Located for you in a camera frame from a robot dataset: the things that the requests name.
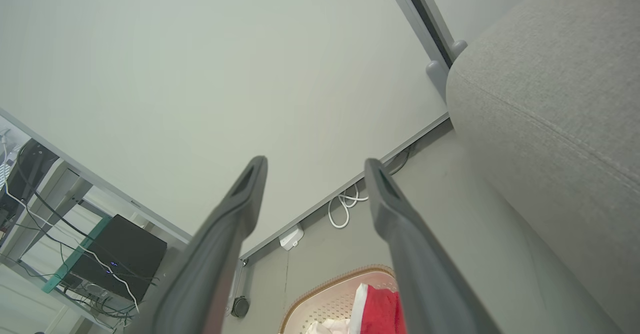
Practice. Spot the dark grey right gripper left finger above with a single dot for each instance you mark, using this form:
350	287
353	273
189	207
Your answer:
210	254

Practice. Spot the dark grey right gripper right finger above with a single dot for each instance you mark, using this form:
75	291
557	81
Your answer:
415	264

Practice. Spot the red plush garment white trim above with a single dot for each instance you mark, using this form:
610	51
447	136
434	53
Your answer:
380	314

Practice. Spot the grey fabric sofa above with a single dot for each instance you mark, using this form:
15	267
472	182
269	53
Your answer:
550	123

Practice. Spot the black caster wheel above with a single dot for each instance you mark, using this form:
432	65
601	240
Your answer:
240	307

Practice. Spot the white floor socket box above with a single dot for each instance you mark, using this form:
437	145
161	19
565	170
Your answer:
291	237

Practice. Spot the black computer box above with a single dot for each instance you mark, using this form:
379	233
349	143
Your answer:
120	256

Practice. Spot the cream woven laundry basket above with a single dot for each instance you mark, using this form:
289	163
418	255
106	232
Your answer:
325	299

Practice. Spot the white cloth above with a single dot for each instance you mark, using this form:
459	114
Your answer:
327	327

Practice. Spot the teal desk crossbar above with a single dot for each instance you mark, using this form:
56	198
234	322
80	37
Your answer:
75	256

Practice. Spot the grey baseboard rail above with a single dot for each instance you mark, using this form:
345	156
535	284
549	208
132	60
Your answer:
320	206

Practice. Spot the grey metal desk frame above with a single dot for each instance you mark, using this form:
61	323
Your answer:
65	194

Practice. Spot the grey partition post black strip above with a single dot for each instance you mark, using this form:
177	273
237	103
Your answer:
425	18

